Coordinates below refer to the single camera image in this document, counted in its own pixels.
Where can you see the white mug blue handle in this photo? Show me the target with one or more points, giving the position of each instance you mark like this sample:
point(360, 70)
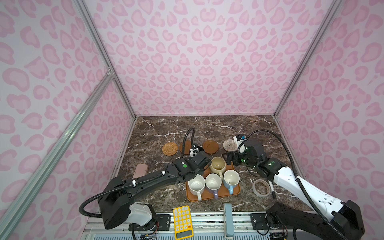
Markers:
point(231, 179)

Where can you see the clear tape roll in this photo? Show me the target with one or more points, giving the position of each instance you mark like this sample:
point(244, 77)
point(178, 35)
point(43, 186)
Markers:
point(261, 188)

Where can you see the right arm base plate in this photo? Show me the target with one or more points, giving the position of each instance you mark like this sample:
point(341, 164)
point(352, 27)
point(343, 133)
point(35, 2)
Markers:
point(265, 222)

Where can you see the black marker pen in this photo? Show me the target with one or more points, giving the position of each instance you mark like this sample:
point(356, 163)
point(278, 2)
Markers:
point(273, 192)

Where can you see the pink pencil case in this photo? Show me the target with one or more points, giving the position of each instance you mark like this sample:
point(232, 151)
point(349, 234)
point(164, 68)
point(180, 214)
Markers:
point(140, 171)

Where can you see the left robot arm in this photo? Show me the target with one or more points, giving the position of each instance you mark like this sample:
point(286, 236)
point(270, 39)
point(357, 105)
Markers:
point(121, 194)

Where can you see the woven rattan coaster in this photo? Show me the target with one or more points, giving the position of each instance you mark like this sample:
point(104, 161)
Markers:
point(170, 149)

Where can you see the multicolour braided coaster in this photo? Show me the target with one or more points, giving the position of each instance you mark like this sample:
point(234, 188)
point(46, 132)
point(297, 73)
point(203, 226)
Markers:
point(230, 146)

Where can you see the cream yellow mug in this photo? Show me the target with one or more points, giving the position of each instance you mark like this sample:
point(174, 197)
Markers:
point(218, 166)

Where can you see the aluminium diagonal frame bar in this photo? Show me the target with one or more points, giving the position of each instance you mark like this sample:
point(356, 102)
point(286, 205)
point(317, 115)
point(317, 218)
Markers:
point(20, 205)

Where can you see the aluminium front rail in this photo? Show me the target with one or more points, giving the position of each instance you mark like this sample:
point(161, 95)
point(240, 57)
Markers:
point(206, 226)

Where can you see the dark wooden coaster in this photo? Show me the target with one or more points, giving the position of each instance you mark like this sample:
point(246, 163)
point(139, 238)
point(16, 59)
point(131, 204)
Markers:
point(188, 146)

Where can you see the white mug purple handle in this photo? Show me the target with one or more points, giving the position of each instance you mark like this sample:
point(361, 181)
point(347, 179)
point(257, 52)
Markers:
point(213, 183)

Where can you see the yellow calculator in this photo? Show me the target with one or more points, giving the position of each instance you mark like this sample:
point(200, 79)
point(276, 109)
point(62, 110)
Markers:
point(183, 226)

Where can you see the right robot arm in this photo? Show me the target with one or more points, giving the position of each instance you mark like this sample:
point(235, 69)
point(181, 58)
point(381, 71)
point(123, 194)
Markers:
point(333, 219)

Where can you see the brown wooden coaster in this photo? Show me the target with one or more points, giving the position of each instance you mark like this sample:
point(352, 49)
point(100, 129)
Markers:
point(210, 147)

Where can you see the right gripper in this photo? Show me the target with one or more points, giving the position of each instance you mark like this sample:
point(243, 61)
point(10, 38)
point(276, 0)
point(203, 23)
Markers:
point(235, 154)

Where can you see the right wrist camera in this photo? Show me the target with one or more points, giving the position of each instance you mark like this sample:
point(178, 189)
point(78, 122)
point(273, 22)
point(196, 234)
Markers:
point(238, 140)

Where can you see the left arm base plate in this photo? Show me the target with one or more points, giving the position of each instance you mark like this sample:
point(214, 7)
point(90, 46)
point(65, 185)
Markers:
point(160, 223)

